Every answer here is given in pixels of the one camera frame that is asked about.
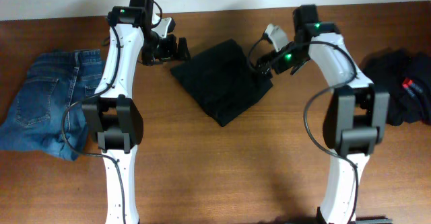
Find black trousers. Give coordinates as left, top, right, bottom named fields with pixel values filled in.
left=170, top=39, right=273, bottom=127

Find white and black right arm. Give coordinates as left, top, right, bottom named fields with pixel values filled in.
left=252, top=5, right=392, bottom=224

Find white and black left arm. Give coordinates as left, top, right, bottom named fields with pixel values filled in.
left=70, top=0, right=191, bottom=223

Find black garment with red label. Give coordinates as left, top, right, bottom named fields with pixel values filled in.
left=363, top=49, right=430, bottom=126

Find folded blue denim jeans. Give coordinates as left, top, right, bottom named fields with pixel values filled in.
left=1, top=50, right=104, bottom=161

